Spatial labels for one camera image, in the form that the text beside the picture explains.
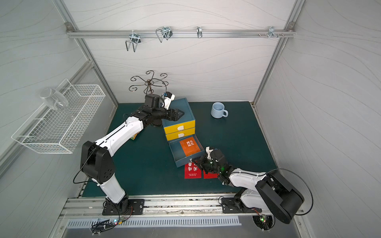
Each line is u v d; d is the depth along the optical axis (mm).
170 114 734
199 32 783
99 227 676
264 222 720
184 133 885
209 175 733
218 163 667
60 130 673
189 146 940
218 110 1083
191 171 860
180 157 921
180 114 794
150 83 887
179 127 816
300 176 432
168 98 751
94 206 751
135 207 733
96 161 458
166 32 751
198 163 750
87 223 701
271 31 765
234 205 660
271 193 431
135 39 783
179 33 787
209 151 815
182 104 911
